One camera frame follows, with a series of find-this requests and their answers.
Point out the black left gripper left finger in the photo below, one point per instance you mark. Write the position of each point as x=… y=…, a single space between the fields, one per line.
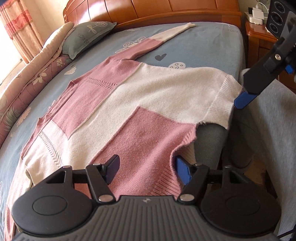
x=97 y=178

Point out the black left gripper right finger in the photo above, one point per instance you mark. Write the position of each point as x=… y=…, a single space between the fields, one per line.
x=197 y=177

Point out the pink and white knit sweater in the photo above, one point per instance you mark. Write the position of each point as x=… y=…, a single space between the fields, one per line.
x=142 y=113

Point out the blue patterned bed sheet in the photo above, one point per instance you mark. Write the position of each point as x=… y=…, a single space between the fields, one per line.
x=213 y=45

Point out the orange wooden headboard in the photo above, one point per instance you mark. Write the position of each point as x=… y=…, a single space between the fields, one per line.
x=139 y=13

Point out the small white desk fan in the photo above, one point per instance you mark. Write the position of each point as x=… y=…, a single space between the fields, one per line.
x=265 y=3

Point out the grey trouser leg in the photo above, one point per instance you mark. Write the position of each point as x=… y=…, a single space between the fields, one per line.
x=266 y=128

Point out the white power strip with chargers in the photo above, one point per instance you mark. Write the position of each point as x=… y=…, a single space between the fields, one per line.
x=255 y=16

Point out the pink floral quilt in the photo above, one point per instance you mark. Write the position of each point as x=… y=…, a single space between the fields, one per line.
x=28 y=83

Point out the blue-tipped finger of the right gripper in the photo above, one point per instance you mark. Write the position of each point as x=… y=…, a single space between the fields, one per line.
x=259 y=77

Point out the wooden nightstand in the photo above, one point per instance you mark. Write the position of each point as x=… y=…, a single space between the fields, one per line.
x=286 y=45

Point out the grey-green flower pillow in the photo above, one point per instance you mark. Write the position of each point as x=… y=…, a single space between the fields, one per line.
x=84 y=36

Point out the pink striped curtain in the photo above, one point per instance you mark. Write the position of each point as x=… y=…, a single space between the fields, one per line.
x=21 y=29

